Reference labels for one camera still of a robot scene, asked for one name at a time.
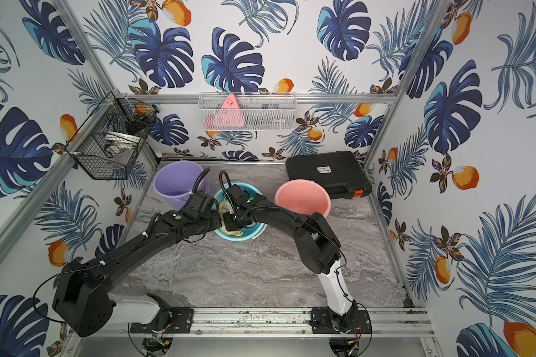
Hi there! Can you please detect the yellow cleaning cloth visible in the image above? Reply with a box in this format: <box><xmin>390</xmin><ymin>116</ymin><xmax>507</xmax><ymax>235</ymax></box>
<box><xmin>219</xmin><ymin>200</ymin><xmax>244</xmax><ymax>237</ymax></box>

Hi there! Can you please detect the teal plastic bucket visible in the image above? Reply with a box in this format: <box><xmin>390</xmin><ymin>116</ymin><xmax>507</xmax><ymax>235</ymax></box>
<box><xmin>214</xmin><ymin>182</ymin><xmax>266</xmax><ymax>242</ymax></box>

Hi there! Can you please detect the pink plastic bucket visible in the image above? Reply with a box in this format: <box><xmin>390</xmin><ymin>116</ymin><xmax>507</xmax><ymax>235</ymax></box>
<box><xmin>275</xmin><ymin>179</ymin><xmax>331</xmax><ymax>217</ymax></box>

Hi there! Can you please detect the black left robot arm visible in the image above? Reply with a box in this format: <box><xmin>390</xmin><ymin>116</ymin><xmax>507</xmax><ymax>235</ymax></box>
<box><xmin>52</xmin><ymin>192</ymin><xmax>221</xmax><ymax>337</ymax></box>

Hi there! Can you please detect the purple plastic bucket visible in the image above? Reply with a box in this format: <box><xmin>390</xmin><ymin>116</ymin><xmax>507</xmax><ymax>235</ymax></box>
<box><xmin>153</xmin><ymin>161</ymin><xmax>203</xmax><ymax>211</ymax></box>

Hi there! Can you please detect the pink triangular item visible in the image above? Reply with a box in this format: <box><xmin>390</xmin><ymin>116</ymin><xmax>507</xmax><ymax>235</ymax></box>
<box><xmin>212</xmin><ymin>94</ymin><xmax>246</xmax><ymax>129</ymax></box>

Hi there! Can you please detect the black plastic tool case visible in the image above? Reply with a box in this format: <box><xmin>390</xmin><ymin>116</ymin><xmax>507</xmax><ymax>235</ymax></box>
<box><xmin>285</xmin><ymin>151</ymin><xmax>372</xmax><ymax>199</ymax></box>

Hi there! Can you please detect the clear wall shelf basket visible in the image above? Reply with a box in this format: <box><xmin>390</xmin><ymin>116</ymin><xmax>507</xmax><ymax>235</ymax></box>
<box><xmin>198</xmin><ymin>92</ymin><xmax>298</xmax><ymax>131</ymax></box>

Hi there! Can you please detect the black wire basket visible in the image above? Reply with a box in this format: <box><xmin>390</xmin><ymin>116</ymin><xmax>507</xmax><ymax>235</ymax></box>
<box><xmin>64</xmin><ymin>92</ymin><xmax>159</xmax><ymax>181</ymax></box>

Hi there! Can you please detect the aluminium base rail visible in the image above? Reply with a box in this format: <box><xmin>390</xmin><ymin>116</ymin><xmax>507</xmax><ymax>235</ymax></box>
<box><xmin>86</xmin><ymin>307</ymin><xmax>435</xmax><ymax>339</ymax></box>

